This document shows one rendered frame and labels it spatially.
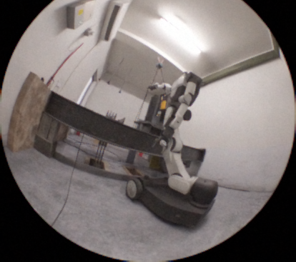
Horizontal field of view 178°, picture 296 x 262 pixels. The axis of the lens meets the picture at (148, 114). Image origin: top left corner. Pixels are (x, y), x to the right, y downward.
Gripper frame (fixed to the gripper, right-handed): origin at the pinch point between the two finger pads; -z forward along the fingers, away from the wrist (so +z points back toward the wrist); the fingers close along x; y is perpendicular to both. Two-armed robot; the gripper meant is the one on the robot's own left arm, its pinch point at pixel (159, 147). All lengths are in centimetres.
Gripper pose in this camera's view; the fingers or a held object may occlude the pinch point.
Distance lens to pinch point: 81.3
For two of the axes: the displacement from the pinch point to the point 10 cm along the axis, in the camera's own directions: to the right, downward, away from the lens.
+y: 1.5, -0.7, -9.9
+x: -8.2, -5.7, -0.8
